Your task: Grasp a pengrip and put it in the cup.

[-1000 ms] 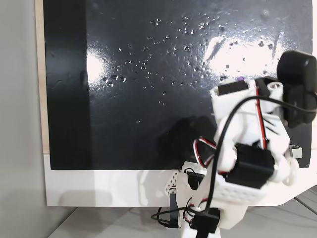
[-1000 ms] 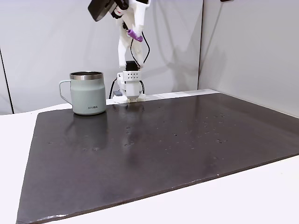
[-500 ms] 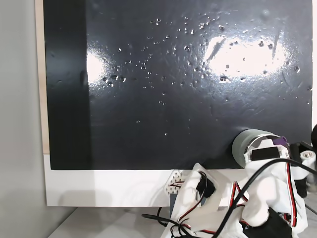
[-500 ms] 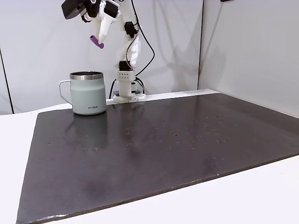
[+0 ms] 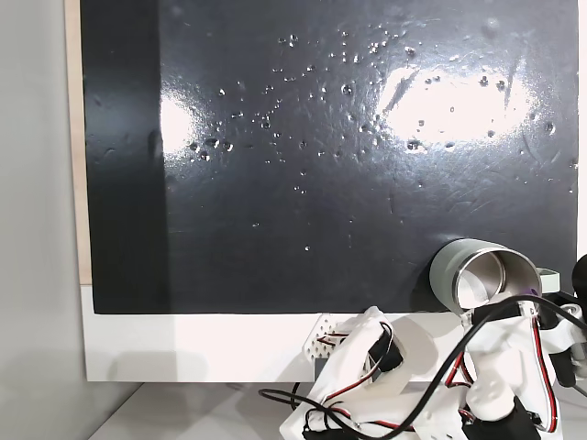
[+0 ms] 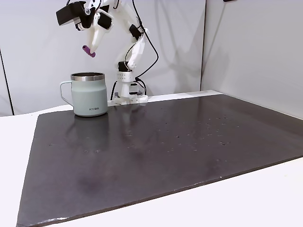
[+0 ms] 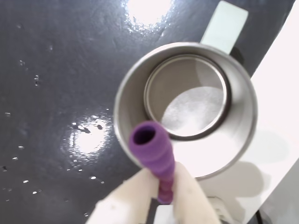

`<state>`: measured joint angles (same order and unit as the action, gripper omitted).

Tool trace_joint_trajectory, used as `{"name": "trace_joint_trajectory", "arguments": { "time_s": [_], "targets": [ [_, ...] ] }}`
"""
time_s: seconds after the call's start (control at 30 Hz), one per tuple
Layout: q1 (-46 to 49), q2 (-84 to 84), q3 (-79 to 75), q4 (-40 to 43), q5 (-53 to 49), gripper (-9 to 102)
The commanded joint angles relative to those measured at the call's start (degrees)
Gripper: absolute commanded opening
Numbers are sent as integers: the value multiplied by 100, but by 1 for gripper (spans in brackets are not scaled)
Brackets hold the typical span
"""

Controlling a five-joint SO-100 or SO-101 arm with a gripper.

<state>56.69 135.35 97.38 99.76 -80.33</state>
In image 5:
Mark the light wooden board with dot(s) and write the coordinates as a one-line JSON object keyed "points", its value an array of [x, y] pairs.
{"points": [[75, 160]]}

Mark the grey steel-lined mug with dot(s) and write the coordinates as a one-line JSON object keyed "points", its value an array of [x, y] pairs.
{"points": [[442, 275]]}

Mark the purple ribbed pen grip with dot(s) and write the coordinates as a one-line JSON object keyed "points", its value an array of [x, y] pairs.
{"points": [[531, 291]]}

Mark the black rubber mat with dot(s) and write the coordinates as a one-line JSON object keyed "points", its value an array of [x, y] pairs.
{"points": [[257, 206]]}

